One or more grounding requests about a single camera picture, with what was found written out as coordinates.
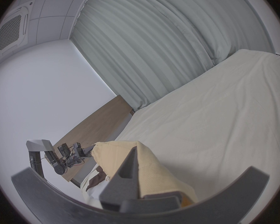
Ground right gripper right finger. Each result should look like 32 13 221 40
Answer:
120 191 185 214

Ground white ceiling air conditioner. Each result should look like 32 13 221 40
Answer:
0 0 35 58

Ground bed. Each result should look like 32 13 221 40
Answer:
45 49 280 209

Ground beige shorts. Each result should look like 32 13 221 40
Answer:
92 141 199 203

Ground brown garment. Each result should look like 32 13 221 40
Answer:
86 167 108 192

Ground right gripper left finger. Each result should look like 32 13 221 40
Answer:
99 147 141 214

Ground white garment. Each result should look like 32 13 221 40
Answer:
87 180 113 200

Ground pale grey-green curtain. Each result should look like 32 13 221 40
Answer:
70 0 214 109
140 0 274 66

